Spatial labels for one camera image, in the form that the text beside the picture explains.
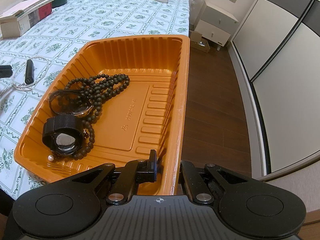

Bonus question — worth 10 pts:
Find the black cylinder tube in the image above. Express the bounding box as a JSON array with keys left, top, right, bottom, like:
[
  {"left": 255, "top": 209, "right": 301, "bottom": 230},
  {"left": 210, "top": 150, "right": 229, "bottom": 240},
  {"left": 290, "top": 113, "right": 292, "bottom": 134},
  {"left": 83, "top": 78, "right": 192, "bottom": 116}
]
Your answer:
[{"left": 24, "top": 59, "right": 34, "bottom": 85}]

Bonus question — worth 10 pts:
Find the orange plastic tray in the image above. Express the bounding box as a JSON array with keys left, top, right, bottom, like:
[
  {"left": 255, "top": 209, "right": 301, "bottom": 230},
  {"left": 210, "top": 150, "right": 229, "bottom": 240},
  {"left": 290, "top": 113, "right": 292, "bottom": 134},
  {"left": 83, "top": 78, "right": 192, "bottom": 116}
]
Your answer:
[{"left": 14, "top": 35, "right": 190, "bottom": 195}]

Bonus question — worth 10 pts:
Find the black strap watch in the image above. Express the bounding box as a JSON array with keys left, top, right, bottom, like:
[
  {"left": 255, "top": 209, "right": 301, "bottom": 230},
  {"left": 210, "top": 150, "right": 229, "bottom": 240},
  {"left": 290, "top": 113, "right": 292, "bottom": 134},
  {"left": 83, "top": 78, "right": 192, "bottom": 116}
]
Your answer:
[{"left": 42, "top": 114, "right": 84, "bottom": 157}]

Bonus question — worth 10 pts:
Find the dark wooden bead necklace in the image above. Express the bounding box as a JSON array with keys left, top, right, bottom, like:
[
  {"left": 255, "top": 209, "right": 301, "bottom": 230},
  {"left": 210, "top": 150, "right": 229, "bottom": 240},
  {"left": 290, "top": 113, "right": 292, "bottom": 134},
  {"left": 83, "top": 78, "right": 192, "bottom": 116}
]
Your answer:
[{"left": 49, "top": 73, "right": 131, "bottom": 161}]

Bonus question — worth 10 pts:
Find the cardboard box with books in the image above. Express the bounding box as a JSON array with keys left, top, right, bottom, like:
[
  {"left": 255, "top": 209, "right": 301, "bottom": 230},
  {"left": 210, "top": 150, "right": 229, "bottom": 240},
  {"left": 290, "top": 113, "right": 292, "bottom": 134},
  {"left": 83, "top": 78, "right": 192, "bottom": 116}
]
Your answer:
[{"left": 1, "top": 0, "right": 54, "bottom": 38}]

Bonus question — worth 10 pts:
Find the floral green white bedsheet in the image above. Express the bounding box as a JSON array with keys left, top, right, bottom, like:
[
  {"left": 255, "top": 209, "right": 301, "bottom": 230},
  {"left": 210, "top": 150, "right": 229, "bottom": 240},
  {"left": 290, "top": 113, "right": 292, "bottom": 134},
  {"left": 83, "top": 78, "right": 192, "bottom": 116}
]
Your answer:
[{"left": 1, "top": 0, "right": 189, "bottom": 198}]

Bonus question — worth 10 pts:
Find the small cardboard box on floor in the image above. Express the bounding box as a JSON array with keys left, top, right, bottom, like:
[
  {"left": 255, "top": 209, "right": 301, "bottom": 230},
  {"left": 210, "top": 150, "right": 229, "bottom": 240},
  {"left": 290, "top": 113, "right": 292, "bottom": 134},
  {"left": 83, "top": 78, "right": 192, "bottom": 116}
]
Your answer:
[{"left": 189, "top": 30, "right": 210, "bottom": 53}]

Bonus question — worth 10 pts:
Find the white bedside nightstand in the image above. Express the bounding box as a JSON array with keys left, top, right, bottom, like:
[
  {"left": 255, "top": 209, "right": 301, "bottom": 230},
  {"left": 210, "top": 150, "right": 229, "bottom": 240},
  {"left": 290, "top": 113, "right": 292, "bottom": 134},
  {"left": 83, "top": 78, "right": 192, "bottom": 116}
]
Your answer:
[{"left": 194, "top": 1, "right": 239, "bottom": 50}]

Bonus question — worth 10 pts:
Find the white grey sliding wardrobe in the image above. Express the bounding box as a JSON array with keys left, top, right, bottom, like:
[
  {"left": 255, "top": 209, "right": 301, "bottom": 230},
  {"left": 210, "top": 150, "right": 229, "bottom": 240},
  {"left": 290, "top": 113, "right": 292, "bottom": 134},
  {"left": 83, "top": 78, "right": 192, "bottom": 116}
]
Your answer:
[{"left": 229, "top": 0, "right": 319, "bottom": 181}]

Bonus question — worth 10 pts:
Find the white pearl necklace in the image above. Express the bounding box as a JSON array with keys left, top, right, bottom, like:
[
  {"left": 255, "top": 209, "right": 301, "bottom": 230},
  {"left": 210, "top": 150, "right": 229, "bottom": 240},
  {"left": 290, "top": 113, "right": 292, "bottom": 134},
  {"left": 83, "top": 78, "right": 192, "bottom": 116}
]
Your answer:
[{"left": 0, "top": 56, "right": 50, "bottom": 98}]

